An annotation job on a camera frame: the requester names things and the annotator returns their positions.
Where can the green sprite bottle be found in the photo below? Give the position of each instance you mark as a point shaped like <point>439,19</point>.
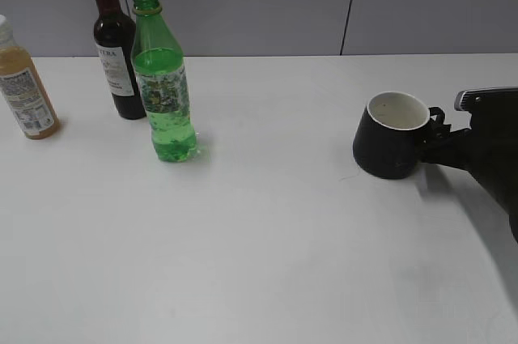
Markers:
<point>159,67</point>

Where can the dark red wine bottle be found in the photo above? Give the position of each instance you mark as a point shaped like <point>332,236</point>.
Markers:
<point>114,33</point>

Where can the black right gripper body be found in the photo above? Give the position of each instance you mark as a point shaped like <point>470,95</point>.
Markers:
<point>494,166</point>

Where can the black ceramic mug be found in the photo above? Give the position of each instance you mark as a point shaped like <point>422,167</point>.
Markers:
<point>390,132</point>

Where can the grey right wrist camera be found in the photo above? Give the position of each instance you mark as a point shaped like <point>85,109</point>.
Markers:
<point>474,99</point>

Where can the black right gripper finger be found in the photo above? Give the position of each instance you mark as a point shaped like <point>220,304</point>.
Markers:
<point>436,129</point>
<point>448,149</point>

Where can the orange juice bottle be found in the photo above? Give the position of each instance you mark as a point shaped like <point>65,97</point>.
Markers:
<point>23,90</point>

